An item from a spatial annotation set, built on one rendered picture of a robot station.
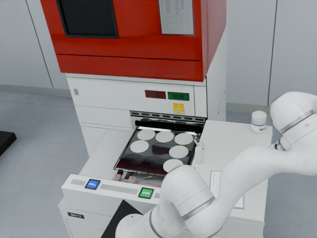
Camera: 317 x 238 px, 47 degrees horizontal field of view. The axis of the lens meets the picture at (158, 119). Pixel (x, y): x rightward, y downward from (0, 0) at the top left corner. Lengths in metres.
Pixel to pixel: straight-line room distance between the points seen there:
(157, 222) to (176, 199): 0.14
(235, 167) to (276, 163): 0.11
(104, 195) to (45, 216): 1.41
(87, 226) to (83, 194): 0.23
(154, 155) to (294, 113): 1.04
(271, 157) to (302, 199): 1.93
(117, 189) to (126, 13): 0.81
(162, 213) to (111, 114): 1.10
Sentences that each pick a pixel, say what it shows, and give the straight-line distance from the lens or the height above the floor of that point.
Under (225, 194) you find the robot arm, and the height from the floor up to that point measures 1.35.
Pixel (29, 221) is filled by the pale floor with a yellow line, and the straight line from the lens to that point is 3.04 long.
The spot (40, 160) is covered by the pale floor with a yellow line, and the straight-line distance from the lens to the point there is 3.54.
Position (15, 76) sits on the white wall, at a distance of 4.65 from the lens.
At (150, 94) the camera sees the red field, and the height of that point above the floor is 1.10.
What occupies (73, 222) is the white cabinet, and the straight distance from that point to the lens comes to 1.93.
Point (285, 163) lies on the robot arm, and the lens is 1.01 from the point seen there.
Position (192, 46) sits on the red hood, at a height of 1.41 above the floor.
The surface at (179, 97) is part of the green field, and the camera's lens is 1.95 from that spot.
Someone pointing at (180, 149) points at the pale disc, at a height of 0.90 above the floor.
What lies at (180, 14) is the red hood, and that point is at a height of 1.57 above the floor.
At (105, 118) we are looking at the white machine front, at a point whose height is 0.90.
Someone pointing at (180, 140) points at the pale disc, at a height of 0.90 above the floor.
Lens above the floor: 2.14
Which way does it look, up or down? 35 degrees down
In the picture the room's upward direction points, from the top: 7 degrees counter-clockwise
